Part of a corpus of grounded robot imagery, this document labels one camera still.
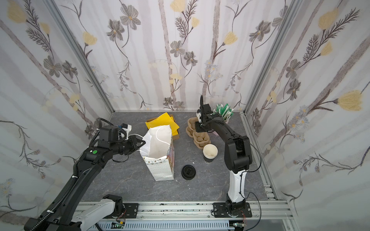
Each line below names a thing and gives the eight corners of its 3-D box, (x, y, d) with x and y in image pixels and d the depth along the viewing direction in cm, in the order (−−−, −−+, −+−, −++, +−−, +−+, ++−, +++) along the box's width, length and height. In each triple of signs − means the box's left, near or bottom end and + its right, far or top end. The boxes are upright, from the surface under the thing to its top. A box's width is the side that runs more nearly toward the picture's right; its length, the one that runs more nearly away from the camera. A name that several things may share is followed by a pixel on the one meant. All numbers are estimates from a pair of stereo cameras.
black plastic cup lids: (181, 180, 87) (181, 178, 84) (181, 167, 92) (181, 164, 89) (195, 180, 87) (196, 178, 84) (195, 167, 92) (195, 164, 89)
